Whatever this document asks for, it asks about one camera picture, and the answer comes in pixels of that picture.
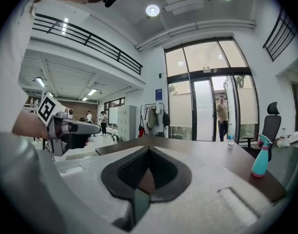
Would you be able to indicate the dark wooden table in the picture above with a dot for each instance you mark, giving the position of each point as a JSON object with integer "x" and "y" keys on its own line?
{"x": 212, "y": 155}

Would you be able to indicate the long black balcony railing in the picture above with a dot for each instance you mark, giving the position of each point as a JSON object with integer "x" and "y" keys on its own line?
{"x": 90, "y": 39}

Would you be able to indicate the clear water bottle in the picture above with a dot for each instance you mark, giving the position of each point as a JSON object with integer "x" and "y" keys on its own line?
{"x": 231, "y": 138}

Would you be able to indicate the person's white shirt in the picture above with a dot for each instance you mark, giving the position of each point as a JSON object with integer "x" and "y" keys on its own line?
{"x": 8, "y": 69}

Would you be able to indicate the person's left forearm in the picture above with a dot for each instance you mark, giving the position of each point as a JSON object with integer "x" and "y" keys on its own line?
{"x": 29, "y": 127}

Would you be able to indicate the person's left hand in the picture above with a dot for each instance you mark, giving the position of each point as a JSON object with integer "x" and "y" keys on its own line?
{"x": 86, "y": 143}

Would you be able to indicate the white ceiling pipes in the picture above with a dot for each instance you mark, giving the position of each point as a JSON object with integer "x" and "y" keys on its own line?
{"x": 195, "y": 28}

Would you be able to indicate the white gripper-mounted camera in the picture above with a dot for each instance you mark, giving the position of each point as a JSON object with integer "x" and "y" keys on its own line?
{"x": 69, "y": 112}

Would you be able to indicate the white floor machine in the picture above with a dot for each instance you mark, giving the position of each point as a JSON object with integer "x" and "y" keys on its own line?
{"x": 284, "y": 141}

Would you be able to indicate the clothes rack with garments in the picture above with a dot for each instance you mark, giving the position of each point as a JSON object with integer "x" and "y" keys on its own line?
{"x": 151, "y": 117}

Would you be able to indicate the emergency light above door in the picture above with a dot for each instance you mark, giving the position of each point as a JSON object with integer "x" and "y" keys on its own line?
{"x": 212, "y": 70}

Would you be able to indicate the short black balcony railing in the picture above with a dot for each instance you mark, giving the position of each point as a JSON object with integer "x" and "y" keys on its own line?
{"x": 279, "y": 36}

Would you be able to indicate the grey metal lockers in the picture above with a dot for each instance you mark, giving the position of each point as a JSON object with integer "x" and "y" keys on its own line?
{"x": 126, "y": 121}

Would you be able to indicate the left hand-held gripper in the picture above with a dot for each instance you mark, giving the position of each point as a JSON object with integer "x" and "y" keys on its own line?
{"x": 57, "y": 130}

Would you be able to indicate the black office chair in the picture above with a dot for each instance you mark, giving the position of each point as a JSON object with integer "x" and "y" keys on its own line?
{"x": 273, "y": 128}

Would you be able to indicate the blue wall poster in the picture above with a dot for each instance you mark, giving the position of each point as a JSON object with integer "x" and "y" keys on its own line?
{"x": 158, "y": 94}

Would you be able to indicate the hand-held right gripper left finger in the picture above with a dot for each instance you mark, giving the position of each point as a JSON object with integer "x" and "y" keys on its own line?
{"x": 85, "y": 179}

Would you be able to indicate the black backpack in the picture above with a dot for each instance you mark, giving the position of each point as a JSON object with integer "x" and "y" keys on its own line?
{"x": 166, "y": 119}

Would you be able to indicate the white ceiling air conditioner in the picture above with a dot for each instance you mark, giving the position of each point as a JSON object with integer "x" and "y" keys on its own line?
{"x": 184, "y": 0}

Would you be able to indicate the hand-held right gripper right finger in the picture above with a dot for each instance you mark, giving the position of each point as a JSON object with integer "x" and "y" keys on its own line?
{"x": 202, "y": 203}

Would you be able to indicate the white wheeled robot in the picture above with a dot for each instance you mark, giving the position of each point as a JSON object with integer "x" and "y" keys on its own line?
{"x": 115, "y": 138}

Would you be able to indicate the red hanging bag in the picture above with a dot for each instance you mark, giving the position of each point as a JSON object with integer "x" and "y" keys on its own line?
{"x": 141, "y": 131}

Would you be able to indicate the teal spray bottle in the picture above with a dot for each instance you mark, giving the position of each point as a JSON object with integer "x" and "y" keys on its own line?
{"x": 259, "y": 162}

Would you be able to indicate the black framed glass entrance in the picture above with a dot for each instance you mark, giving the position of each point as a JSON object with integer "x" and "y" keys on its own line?
{"x": 202, "y": 57}

